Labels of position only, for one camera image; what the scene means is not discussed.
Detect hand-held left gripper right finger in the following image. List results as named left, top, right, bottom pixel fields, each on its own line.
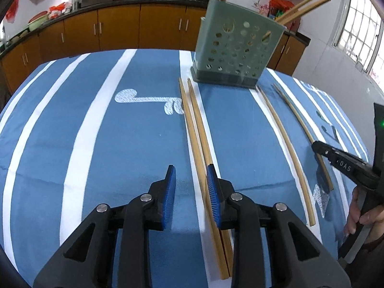
left=206, top=163, right=351, bottom=288

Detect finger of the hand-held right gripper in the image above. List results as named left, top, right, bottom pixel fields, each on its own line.
left=311, top=140, right=380, bottom=191

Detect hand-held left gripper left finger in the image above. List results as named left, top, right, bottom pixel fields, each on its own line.
left=33, top=164, right=177, bottom=288

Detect green perforated utensil holder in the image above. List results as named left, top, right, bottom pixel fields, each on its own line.
left=190, top=0, right=287, bottom=88

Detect person's right hand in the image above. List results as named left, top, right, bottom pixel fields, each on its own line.
left=343, top=187, right=384, bottom=241

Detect blue white striped tablecloth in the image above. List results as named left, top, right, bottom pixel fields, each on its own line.
left=0, top=49, right=370, bottom=288

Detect barred window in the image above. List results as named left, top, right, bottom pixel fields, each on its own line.
left=338, top=0, right=384, bottom=82

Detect red plastic bags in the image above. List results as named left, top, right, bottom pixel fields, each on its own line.
left=268, top=0, right=295, bottom=10

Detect wooden base cabinets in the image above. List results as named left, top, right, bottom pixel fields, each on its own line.
left=0, top=1, right=311, bottom=96

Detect orange plastic bag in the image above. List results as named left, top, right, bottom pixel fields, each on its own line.
left=49, top=2, right=67, bottom=19

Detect green basin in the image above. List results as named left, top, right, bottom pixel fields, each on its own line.
left=28, top=11, right=50, bottom=31

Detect hanging red plastic bag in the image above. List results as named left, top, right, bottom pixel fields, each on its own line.
left=6, top=0, right=23, bottom=23

